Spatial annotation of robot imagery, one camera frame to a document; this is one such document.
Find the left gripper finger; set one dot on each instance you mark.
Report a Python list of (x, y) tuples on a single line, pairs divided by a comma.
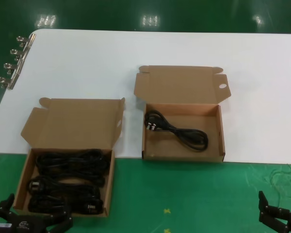
[(3, 208), (61, 216)]

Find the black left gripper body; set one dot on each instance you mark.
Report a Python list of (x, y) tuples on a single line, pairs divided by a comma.
[(29, 223)]

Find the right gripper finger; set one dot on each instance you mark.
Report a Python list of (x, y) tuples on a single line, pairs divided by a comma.
[(264, 208)]

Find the open brown cardboard box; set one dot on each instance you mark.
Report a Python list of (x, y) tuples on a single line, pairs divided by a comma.
[(75, 121), (179, 85)]

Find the green table cloth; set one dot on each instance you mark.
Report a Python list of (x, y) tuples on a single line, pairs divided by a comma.
[(184, 194)]

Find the silver binder clip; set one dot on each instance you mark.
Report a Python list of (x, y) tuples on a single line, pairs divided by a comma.
[(23, 54), (17, 68), (11, 82), (29, 41)]

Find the left wrist camera unit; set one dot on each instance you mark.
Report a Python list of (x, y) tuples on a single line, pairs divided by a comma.
[(1, 225)]

